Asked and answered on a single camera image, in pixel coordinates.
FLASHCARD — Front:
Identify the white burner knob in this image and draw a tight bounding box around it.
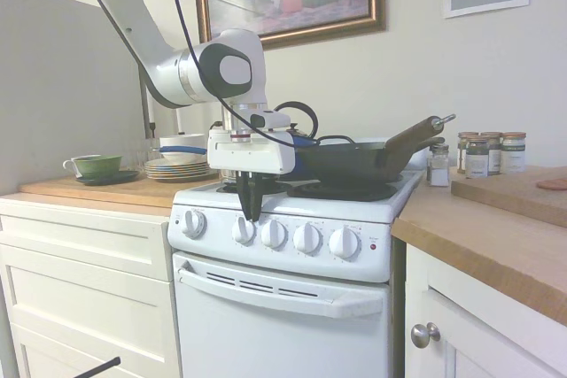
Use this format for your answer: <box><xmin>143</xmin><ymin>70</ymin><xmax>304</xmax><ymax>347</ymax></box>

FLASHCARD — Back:
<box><xmin>328</xmin><ymin>225</ymin><xmax>362</xmax><ymax>259</ymax></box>
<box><xmin>292</xmin><ymin>221</ymin><xmax>324</xmax><ymax>258</ymax></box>
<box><xmin>230</xmin><ymin>216</ymin><xmax>258</xmax><ymax>246</ymax></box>
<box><xmin>260</xmin><ymin>217</ymin><xmax>289</xmax><ymax>251</ymax></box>

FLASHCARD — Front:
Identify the stack of plates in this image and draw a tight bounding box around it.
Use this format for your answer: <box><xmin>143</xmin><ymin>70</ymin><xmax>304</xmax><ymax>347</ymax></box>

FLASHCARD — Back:
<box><xmin>145</xmin><ymin>171</ymin><xmax>214</xmax><ymax>183</ymax></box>

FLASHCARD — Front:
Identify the black stove burner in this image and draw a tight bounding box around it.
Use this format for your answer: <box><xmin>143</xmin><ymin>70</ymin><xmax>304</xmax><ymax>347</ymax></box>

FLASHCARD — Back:
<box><xmin>215</xmin><ymin>179</ymin><xmax>291</xmax><ymax>196</ymax></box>
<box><xmin>286</xmin><ymin>181</ymin><xmax>399</xmax><ymax>202</ymax></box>

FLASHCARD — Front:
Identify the dark green saucer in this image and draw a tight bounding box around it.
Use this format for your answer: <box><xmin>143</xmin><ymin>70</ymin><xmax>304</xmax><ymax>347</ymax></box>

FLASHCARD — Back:
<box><xmin>74</xmin><ymin>169</ymin><xmax>141</xmax><ymax>187</ymax></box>

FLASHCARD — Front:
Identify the black wok wooden handle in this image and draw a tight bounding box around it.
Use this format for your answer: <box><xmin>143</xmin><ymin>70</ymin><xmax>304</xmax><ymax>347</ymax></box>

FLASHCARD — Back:
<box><xmin>295</xmin><ymin>114</ymin><xmax>457</xmax><ymax>184</ymax></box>

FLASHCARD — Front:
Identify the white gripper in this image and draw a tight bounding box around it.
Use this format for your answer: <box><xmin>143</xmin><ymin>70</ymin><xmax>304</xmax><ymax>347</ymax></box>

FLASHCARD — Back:
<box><xmin>206</xmin><ymin>127</ymin><xmax>298</xmax><ymax>223</ymax></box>

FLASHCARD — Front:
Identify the grey camera stand pole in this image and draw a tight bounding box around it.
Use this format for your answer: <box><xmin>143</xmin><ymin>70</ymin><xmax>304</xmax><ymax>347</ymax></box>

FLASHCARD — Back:
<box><xmin>138</xmin><ymin>66</ymin><xmax>157</xmax><ymax>141</ymax></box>

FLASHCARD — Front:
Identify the white drawer cabinet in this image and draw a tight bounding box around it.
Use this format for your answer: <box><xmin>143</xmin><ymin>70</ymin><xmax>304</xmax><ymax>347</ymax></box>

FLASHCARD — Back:
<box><xmin>0</xmin><ymin>196</ymin><xmax>183</xmax><ymax>378</ymax></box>

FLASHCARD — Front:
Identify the blue kettle black handle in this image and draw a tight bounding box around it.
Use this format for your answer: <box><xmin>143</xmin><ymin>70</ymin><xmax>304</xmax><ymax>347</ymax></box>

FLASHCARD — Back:
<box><xmin>273</xmin><ymin>101</ymin><xmax>320</xmax><ymax>181</ymax></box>

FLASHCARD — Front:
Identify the glass salt shaker metal top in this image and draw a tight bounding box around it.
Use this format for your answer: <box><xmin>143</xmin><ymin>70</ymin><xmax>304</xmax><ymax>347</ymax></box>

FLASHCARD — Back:
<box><xmin>426</xmin><ymin>143</ymin><xmax>452</xmax><ymax>188</ymax></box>

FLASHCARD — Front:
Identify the white oven temperature knob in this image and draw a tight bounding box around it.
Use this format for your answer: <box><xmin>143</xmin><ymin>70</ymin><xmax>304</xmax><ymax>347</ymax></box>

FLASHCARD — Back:
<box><xmin>180</xmin><ymin>208</ymin><xmax>208</xmax><ymax>240</ymax></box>

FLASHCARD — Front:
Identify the white bowl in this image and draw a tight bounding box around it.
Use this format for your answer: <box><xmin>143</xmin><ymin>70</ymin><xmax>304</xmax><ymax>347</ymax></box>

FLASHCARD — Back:
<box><xmin>159</xmin><ymin>133</ymin><xmax>208</xmax><ymax>150</ymax></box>
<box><xmin>160</xmin><ymin>149</ymin><xmax>210</xmax><ymax>166</ymax></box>

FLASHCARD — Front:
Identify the green cup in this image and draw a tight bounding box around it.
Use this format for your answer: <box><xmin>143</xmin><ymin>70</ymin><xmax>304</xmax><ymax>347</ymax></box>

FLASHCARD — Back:
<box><xmin>73</xmin><ymin>155</ymin><xmax>124</xmax><ymax>178</ymax></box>

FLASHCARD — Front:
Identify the thick wooden cutting board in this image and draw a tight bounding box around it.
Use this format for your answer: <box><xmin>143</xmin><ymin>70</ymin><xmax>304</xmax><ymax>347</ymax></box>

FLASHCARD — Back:
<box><xmin>450</xmin><ymin>168</ymin><xmax>567</xmax><ymax>229</ymax></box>

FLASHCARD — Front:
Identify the clear drinking glass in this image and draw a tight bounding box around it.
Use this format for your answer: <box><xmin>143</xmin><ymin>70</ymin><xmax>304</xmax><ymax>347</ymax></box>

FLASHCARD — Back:
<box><xmin>132</xmin><ymin>137</ymin><xmax>161</xmax><ymax>165</ymax></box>

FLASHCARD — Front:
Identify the white cabinet with door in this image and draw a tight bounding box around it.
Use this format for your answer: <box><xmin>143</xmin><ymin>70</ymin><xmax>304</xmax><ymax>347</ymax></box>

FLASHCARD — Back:
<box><xmin>400</xmin><ymin>243</ymin><xmax>567</xmax><ymax>378</ymax></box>

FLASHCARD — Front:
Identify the silver cabinet knob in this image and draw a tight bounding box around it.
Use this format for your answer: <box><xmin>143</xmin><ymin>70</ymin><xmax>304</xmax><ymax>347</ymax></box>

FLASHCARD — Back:
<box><xmin>410</xmin><ymin>321</ymin><xmax>442</xmax><ymax>349</ymax></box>

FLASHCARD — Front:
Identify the white electric stove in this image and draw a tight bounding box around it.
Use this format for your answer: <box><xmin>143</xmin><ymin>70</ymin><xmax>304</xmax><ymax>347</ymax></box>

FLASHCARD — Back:
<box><xmin>167</xmin><ymin>136</ymin><xmax>426</xmax><ymax>378</ymax></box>

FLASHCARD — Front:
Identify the white plate gold rim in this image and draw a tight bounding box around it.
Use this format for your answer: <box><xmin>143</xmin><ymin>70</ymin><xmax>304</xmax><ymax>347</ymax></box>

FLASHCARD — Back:
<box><xmin>144</xmin><ymin>160</ymin><xmax>214</xmax><ymax>171</ymax></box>
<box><xmin>144</xmin><ymin>157</ymin><xmax>214</xmax><ymax>167</ymax></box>
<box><xmin>144</xmin><ymin>167</ymin><xmax>214</xmax><ymax>179</ymax></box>
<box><xmin>144</xmin><ymin>164</ymin><xmax>214</xmax><ymax>174</ymax></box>

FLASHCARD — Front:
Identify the black camera cable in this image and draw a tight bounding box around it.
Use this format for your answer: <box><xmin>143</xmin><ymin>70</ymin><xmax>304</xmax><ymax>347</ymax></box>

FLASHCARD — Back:
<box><xmin>157</xmin><ymin>0</ymin><xmax>297</xmax><ymax>148</ymax></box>

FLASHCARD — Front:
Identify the white oven door handle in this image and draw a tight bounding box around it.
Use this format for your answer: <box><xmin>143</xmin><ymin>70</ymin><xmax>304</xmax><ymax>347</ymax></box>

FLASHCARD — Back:
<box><xmin>175</xmin><ymin>259</ymin><xmax>384</xmax><ymax>320</ymax></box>

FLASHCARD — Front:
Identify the spice jar brown lid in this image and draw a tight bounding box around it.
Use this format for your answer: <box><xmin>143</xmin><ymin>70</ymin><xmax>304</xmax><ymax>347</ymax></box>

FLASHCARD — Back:
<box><xmin>500</xmin><ymin>131</ymin><xmax>528</xmax><ymax>174</ymax></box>
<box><xmin>457</xmin><ymin>131</ymin><xmax>480</xmax><ymax>174</ymax></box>
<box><xmin>480</xmin><ymin>131</ymin><xmax>504</xmax><ymax>175</ymax></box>
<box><xmin>464</xmin><ymin>136</ymin><xmax>491</xmax><ymax>179</ymax></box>

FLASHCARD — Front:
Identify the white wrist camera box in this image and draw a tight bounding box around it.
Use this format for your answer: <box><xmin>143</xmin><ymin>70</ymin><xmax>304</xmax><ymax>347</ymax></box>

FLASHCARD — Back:
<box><xmin>249</xmin><ymin>108</ymin><xmax>292</xmax><ymax>132</ymax></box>

